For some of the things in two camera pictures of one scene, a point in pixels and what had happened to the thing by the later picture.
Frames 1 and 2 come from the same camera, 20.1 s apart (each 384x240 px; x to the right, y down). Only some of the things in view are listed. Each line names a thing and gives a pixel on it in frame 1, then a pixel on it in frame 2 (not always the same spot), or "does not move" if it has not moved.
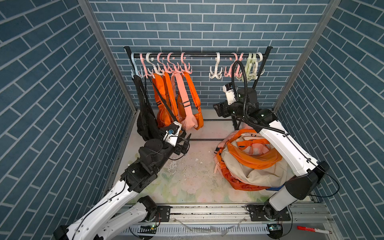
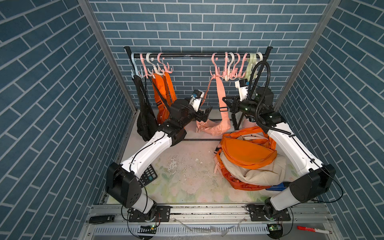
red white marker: x=313 y=229 does not move
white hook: x=218 y=75 -> x=233 y=56
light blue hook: x=136 y=68 does not move
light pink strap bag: x=189 y=122 -> x=215 y=126
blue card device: x=275 y=188 does not move
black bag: x=146 y=119 does not move
